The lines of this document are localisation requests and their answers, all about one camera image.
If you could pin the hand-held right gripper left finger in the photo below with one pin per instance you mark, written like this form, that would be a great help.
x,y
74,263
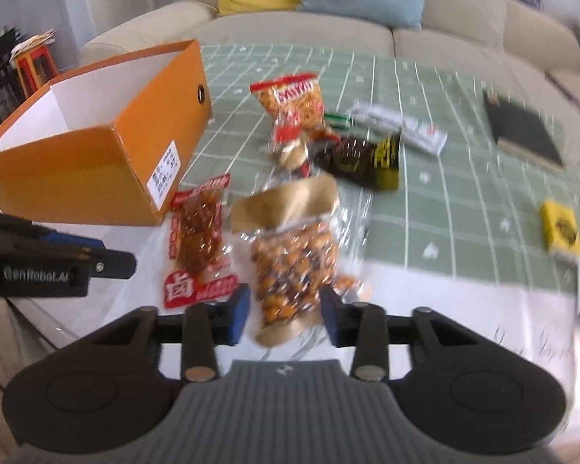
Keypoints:
x,y
238,313

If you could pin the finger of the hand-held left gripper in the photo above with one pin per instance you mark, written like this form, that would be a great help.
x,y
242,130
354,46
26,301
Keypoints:
x,y
72,240
113,263

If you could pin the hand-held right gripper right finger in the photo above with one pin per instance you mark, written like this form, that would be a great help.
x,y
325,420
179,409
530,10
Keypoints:
x,y
329,316

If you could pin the kraft and clear peanut bag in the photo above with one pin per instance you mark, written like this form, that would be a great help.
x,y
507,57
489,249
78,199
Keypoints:
x,y
290,261

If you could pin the orange cardboard box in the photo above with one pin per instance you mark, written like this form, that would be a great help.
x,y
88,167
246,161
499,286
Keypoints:
x,y
77,169

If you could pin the red braised meat packet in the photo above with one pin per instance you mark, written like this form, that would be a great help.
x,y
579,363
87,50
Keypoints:
x,y
198,232

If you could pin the small green packet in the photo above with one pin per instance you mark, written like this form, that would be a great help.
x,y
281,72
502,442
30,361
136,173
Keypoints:
x,y
338,120

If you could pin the white snack packet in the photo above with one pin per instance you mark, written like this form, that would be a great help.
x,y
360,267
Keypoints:
x,y
415,133

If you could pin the black yellow snack packet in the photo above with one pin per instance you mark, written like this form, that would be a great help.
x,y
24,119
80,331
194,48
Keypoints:
x,y
367,160

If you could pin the small clear red-label packet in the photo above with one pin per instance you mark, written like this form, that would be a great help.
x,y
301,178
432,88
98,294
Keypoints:
x,y
290,151

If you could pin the red stool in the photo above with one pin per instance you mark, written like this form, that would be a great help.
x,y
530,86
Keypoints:
x,y
36,70

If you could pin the green checkered tablecloth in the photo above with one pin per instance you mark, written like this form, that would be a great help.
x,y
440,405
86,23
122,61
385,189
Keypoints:
x,y
464,203

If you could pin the stack of papers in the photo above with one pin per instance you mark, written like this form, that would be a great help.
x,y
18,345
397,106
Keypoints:
x,y
31,43

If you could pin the red orange snack packet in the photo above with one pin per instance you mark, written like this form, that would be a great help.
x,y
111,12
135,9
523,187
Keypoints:
x,y
290,96

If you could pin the small yellow box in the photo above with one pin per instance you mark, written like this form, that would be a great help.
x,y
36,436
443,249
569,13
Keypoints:
x,y
560,227

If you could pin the black notebook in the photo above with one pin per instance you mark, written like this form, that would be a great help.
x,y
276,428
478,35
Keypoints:
x,y
522,130

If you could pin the beige sofa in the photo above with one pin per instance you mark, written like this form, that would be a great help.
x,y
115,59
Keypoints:
x,y
319,31

